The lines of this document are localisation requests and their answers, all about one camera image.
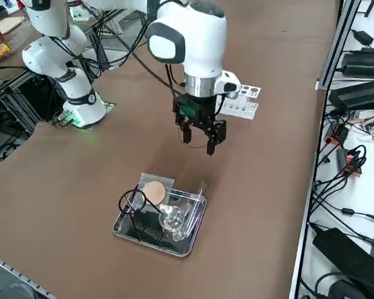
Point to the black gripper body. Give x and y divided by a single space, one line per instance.
202 110

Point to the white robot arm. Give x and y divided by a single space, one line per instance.
202 40

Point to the steel tray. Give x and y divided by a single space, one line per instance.
180 246

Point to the white test tube rack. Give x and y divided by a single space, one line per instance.
246 113

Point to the red black electronic box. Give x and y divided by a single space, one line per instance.
338 134

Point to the black box orange connectors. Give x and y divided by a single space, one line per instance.
349 162

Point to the ridged black power supply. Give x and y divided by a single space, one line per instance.
358 95

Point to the black power brick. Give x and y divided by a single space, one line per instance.
364 63

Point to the small black adapter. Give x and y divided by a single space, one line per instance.
363 37

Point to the yellow red snack packet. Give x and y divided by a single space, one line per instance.
0 53

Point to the tan wooden board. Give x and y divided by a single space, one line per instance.
6 25

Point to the white post foot bracket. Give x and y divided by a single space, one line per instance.
322 85

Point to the aluminium camera post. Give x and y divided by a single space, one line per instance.
338 46

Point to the aluminium rail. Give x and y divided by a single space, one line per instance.
18 273

